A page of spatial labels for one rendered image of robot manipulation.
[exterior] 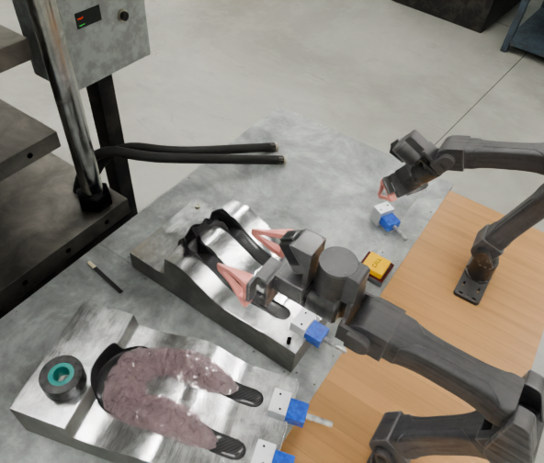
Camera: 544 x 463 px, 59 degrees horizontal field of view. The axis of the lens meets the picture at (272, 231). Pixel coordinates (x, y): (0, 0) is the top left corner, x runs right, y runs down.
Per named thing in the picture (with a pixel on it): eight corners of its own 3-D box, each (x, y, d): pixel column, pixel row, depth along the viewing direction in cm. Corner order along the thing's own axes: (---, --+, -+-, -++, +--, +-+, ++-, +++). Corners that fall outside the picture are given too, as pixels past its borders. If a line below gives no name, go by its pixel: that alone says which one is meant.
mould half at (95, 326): (297, 391, 108) (302, 368, 100) (260, 517, 91) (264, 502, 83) (95, 325, 115) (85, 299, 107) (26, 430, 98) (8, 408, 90)
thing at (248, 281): (208, 261, 76) (256, 289, 73) (235, 234, 80) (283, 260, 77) (209, 287, 81) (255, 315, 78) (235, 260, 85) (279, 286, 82)
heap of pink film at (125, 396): (243, 377, 103) (243, 359, 97) (210, 460, 91) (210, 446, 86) (131, 340, 107) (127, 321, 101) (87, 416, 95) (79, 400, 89)
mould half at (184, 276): (345, 298, 126) (356, 265, 116) (290, 372, 111) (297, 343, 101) (197, 211, 143) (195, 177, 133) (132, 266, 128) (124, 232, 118)
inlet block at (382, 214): (410, 242, 141) (415, 231, 137) (396, 248, 139) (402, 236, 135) (382, 213, 148) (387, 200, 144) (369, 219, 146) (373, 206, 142)
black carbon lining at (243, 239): (317, 285, 120) (323, 261, 113) (281, 331, 110) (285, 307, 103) (208, 221, 131) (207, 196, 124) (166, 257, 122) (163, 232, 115)
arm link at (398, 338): (345, 324, 70) (563, 452, 59) (371, 284, 75) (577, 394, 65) (331, 365, 79) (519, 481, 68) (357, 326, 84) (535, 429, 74)
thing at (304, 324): (348, 350, 109) (354, 337, 105) (338, 367, 106) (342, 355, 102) (300, 320, 113) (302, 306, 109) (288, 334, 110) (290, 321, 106)
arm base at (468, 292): (462, 276, 124) (489, 288, 122) (485, 230, 136) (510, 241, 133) (451, 293, 130) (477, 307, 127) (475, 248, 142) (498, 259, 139)
